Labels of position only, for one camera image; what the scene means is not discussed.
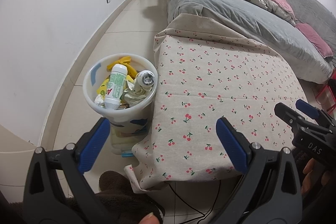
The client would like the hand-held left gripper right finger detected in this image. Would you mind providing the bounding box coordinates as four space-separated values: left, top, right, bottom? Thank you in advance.
210 117 303 224

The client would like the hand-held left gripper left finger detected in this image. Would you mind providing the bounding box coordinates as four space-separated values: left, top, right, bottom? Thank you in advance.
23 117 111 224

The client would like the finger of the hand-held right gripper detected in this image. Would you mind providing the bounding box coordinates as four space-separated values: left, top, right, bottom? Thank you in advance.
274 103 336 132
295 99 336 126

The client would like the white patterned trash bin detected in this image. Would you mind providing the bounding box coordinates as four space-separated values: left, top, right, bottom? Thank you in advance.
83 54 159 135

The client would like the white plastic bottle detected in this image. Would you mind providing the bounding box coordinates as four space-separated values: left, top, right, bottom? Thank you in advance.
134 70 156 90
104 64 128 110

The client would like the pale paper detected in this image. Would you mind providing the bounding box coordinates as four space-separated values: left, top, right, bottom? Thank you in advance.
123 82 148 107

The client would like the yellow snack wrapper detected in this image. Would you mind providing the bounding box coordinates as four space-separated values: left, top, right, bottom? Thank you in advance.
106 56 137 75

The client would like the person's right hand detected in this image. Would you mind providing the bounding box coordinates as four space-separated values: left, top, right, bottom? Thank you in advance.
302 158 336 194

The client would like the person's left hand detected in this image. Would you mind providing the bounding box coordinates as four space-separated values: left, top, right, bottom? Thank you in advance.
139 214 161 224

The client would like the red stool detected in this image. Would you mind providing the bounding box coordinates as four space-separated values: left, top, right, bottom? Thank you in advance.
315 82 336 106

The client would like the clear plastic container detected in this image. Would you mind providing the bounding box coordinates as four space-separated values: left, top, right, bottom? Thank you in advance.
110 132 147 159

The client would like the brown fleece clothing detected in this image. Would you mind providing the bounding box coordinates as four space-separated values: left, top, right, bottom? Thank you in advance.
8 170 166 224

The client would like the pink pillow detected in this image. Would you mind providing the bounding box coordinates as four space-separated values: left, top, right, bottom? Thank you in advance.
295 23 334 58

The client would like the cherry print tablecloth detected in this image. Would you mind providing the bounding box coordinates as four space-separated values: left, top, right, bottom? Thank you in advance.
123 13 311 193

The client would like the beige furniture panel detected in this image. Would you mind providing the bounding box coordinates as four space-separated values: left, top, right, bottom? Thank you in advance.
0 124 34 153

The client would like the grey pillow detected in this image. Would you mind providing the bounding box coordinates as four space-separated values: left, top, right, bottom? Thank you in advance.
276 0 336 56

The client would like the grey bed sheet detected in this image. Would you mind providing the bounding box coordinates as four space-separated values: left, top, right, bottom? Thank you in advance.
167 0 334 84

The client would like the black cable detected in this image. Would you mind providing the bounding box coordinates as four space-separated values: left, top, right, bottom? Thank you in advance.
203 179 221 216
168 183 208 224

